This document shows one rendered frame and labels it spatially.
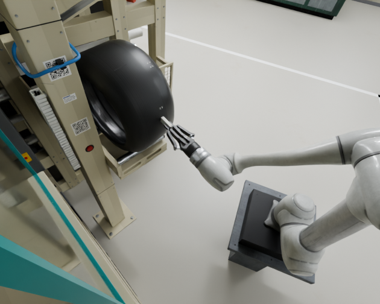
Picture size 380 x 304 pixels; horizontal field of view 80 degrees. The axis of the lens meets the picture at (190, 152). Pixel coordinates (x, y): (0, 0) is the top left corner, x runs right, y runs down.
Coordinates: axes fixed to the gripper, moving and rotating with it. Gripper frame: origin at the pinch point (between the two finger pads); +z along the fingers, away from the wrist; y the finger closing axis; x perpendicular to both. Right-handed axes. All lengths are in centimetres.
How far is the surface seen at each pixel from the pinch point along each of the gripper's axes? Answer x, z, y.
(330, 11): 119, 95, -590
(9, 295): -8, -24, 75
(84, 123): 2.6, 22.2, 29.3
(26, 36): -38, 28, 36
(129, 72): -16.9, 20.7, 5.4
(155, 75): -14.4, 16.0, -4.8
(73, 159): 21.8, 20.6, 39.8
